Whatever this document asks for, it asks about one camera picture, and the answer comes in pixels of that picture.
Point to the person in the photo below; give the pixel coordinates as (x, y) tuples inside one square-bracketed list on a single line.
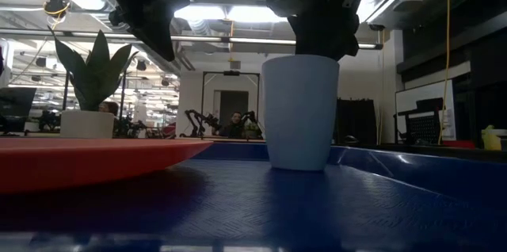
[(235, 127), (110, 107)]

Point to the black background rig frame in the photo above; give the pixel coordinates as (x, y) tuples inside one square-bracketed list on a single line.
[(231, 73)]

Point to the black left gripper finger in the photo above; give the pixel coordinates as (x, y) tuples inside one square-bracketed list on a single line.
[(158, 40)]

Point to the black background robot arm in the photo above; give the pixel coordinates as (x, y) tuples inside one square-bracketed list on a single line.
[(251, 119), (198, 119)]

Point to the black perforated chair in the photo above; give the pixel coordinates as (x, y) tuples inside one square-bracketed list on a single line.
[(424, 127)]

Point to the yellow bottle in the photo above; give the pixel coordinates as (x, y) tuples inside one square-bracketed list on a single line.
[(491, 139)]

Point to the pink round plate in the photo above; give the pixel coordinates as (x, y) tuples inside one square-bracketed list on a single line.
[(79, 161)]

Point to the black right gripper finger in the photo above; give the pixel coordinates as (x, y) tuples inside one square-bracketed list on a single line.
[(317, 38), (346, 38)]

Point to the blue plastic tray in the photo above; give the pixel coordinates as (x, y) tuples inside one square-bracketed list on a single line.
[(277, 204)]

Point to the green snake plant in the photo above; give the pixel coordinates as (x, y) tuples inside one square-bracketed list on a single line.
[(95, 77)]

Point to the light blue cup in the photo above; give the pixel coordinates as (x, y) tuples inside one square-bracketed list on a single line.
[(301, 113)]

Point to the red flat object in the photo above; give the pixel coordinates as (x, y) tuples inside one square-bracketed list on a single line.
[(459, 143)]

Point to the black monitor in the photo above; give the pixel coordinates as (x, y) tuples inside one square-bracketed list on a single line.
[(16, 109)]

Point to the black aluminium rig frame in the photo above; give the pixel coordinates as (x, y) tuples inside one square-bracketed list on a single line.
[(257, 40)]

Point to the white plant pot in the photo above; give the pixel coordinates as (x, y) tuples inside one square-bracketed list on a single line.
[(87, 125)]

